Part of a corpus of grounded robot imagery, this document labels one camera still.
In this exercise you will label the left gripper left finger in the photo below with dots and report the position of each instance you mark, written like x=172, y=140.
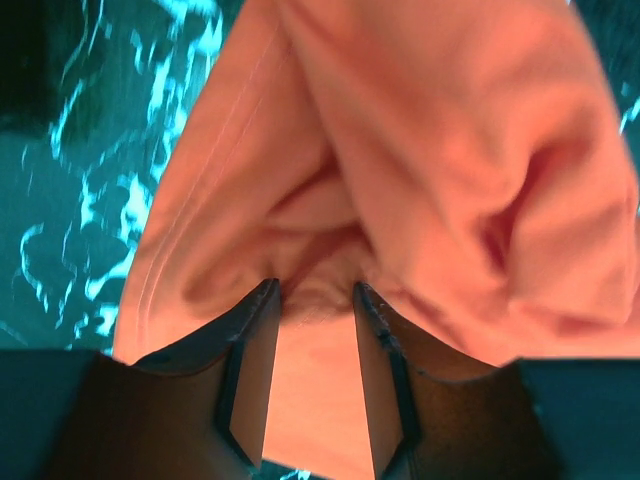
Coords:
x=195, y=409

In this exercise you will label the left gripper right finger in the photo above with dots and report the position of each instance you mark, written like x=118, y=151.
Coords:
x=436, y=413

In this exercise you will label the orange t shirt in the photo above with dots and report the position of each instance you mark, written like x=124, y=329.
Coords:
x=463, y=158

